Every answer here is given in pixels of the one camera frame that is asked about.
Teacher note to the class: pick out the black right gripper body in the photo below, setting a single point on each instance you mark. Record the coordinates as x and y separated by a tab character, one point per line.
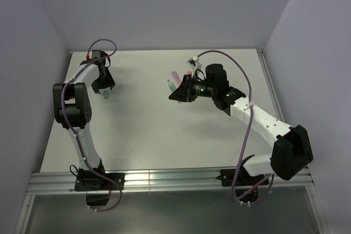
198	88

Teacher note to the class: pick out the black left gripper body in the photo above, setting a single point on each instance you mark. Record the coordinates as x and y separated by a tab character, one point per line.
105	81

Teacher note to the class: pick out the purple pen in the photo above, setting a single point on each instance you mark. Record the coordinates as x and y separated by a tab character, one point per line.
176	78

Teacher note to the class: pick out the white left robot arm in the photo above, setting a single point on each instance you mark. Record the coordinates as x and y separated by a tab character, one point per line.
72	109

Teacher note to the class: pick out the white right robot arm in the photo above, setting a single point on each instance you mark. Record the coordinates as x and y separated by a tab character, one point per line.
236	104

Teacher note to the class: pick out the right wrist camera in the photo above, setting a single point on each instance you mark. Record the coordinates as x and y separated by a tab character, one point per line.
194	63

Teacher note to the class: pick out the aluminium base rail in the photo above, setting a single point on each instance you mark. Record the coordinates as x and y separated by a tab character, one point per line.
157	180

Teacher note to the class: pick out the aluminium side rail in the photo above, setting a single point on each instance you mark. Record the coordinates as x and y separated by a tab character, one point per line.
291	147

